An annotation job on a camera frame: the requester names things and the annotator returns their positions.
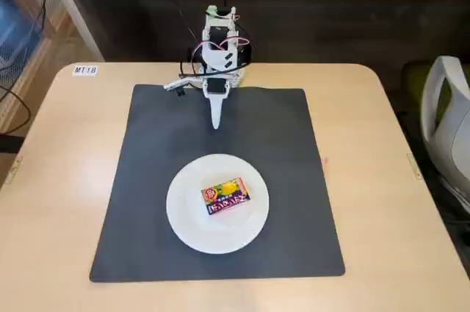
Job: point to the white plastic chair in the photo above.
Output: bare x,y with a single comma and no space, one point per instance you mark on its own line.
451,136

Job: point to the white round dish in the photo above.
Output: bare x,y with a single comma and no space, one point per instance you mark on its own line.
191,224

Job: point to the colourful candy box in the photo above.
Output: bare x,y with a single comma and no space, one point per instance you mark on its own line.
227,198

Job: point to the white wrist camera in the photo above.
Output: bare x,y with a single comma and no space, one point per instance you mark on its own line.
176,86

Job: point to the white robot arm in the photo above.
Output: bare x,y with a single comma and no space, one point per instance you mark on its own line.
220,57

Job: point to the dark grey mat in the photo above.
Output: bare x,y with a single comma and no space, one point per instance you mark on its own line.
147,180

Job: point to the blue storage bin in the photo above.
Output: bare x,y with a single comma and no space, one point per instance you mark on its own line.
14,29

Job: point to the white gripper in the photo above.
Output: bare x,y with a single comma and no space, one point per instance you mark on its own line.
214,86

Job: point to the white MT18 label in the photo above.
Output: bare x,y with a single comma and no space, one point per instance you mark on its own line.
84,70

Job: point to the green chair seat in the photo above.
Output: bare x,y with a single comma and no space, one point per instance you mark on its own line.
415,80

